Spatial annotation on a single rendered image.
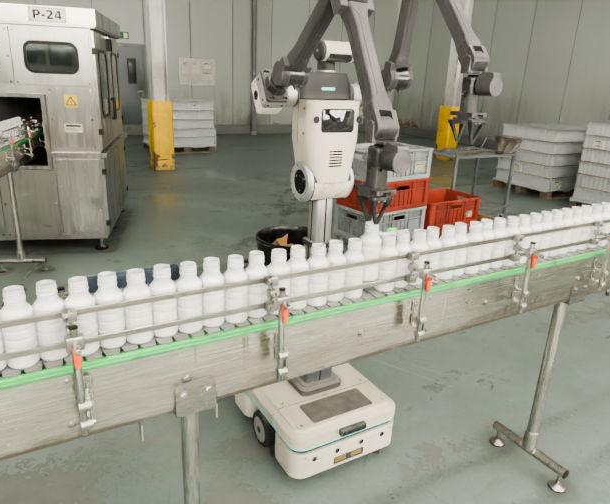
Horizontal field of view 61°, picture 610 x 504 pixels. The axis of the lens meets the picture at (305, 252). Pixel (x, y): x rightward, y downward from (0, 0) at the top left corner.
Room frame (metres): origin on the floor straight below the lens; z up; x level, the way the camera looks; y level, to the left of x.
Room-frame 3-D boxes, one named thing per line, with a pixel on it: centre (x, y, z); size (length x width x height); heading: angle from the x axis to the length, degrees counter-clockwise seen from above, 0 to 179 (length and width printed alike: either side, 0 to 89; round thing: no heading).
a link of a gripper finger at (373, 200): (1.36, -0.18, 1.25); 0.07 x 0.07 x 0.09; 31
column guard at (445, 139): (11.16, -2.91, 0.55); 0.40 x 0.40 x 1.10; 31
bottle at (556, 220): (1.79, -0.89, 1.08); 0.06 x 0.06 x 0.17
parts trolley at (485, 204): (5.98, -1.86, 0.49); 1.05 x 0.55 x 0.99; 121
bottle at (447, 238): (1.51, -0.43, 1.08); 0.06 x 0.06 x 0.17
